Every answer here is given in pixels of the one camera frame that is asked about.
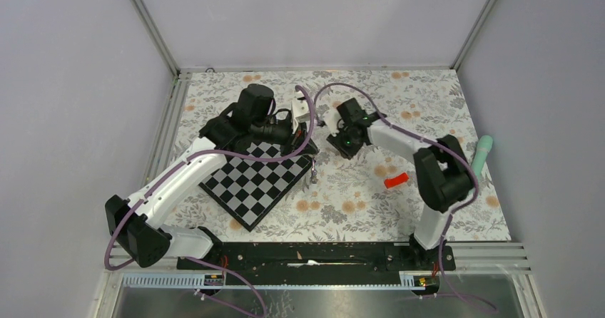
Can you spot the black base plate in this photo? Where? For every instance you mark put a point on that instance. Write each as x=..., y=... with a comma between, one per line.
x=327, y=263

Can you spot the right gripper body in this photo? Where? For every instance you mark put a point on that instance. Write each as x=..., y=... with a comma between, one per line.
x=345, y=142

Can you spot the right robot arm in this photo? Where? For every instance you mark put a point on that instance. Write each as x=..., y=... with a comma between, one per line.
x=444, y=177

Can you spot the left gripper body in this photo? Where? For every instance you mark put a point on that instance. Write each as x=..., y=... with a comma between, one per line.
x=299, y=131

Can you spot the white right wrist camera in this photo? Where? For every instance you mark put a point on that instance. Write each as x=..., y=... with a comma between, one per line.
x=332, y=119

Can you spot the floral patterned mat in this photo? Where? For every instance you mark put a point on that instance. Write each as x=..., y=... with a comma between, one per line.
x=350, y=201

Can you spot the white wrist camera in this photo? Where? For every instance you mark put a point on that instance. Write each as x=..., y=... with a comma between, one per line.
x=300, y=110
x=332, y=119

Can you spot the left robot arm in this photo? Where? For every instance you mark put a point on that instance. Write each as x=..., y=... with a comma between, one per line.
x=137, y=224

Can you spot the red key tag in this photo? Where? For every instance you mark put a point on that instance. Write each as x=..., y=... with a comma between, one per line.
x=397, y=180

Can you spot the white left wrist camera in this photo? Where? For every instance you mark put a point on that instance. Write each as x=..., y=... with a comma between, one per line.
x=300, y=110

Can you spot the silver keyring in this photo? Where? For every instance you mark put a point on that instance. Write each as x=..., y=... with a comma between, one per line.
x=313, y=170

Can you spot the mint green object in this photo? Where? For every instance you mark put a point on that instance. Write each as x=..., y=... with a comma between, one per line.
x=483, y=147

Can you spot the black white chessboard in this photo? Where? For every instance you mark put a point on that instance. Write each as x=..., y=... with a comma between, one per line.
x=248, y=190

